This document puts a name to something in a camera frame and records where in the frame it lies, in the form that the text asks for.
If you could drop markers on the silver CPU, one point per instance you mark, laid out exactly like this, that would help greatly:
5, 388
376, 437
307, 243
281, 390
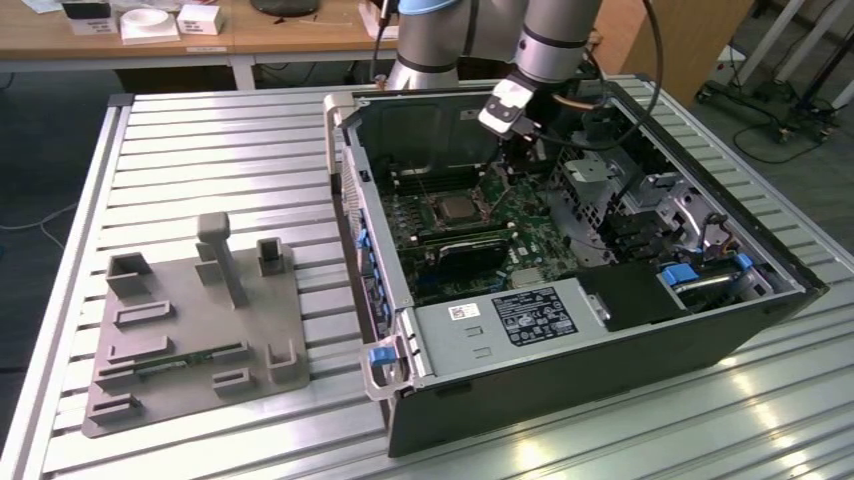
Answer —
459, 208

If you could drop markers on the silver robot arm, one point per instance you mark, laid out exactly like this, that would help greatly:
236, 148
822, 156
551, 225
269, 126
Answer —
553, 45

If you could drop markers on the RAM slot with white clips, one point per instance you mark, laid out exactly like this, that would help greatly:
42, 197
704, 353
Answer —
436, 172
436, 183

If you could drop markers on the CPU socket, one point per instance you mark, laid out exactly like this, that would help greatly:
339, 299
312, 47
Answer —
435, 212

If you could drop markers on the metal drive cage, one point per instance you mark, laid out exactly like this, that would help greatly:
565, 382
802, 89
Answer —
593, 215

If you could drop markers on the green motherboard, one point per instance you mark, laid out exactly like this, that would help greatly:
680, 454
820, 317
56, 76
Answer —
533, 240

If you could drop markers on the green RAM stick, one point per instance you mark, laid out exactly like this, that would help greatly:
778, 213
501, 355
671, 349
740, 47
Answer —
460, 240
180, 361

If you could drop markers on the black graphics card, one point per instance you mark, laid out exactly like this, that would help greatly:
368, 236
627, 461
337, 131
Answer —
473, 257

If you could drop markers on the silver chipset heatsink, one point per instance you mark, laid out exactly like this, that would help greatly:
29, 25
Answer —
528, 279

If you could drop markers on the blue card retention clip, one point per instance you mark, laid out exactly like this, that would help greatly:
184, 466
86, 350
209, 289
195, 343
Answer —
363, 236

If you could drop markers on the wooden cabinet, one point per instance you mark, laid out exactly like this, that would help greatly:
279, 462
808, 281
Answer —
694, 45

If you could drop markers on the black plastic shroud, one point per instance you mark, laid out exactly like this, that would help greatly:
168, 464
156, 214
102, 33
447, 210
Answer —
634, 297

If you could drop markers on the grey power supply unit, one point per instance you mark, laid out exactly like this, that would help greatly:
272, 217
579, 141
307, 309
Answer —
460, 340

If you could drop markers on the blue drive clip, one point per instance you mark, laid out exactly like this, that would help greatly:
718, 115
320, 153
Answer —
742, 262

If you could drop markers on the wooden desk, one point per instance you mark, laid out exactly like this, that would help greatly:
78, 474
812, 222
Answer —
300, 35

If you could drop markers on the wheeled equipment cart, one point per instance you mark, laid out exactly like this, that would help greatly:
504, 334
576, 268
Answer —
803, 117

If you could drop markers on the blue case latch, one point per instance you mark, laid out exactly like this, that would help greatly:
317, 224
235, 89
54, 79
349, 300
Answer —
381, 356

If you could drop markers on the black round object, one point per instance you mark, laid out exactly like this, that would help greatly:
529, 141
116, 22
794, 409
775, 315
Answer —
283, 6

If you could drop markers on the black open PC case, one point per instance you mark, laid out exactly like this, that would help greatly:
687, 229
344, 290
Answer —
567, 400

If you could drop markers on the white printed box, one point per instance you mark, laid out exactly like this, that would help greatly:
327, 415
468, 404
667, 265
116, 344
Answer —
200, 22

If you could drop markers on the grey parts rack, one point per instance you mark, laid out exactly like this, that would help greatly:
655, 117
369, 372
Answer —
200, 320

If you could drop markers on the white round bowl stand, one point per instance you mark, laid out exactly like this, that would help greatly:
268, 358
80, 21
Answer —
149, 32

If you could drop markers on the white box with black top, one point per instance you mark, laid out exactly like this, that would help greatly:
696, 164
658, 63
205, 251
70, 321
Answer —
89, 25

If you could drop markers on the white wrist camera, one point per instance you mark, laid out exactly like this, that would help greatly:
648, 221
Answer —
503, 105

